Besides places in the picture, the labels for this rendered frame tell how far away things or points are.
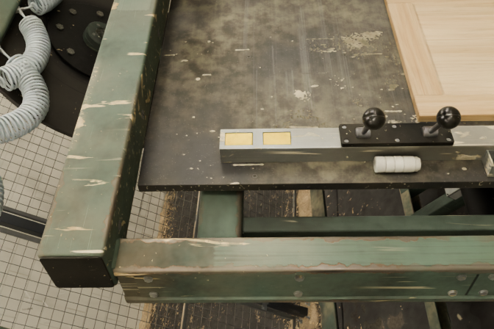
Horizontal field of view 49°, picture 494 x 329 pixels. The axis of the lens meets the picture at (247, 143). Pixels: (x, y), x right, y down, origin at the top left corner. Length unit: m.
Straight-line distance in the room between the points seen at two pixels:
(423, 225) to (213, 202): 0.38
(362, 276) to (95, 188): 0.43
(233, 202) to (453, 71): 0.54
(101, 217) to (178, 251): 0.13
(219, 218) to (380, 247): 0.29
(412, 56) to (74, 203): 0.76
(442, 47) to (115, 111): 0.72
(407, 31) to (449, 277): 0.61
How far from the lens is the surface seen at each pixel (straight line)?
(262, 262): 0.83
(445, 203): 2.63
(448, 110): 0.92
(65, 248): 0.84
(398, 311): 2.91
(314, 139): 0.99
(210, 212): 0.99
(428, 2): 1.41
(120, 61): 1.10
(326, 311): 2.05
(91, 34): 1.78
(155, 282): 0.88
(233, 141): 0.99
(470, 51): 1.29
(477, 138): 1.06
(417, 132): 1.02
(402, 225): 1.02
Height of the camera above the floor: 2.04
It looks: 24 degrees down
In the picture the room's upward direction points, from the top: 66 degrees counter-clockwise
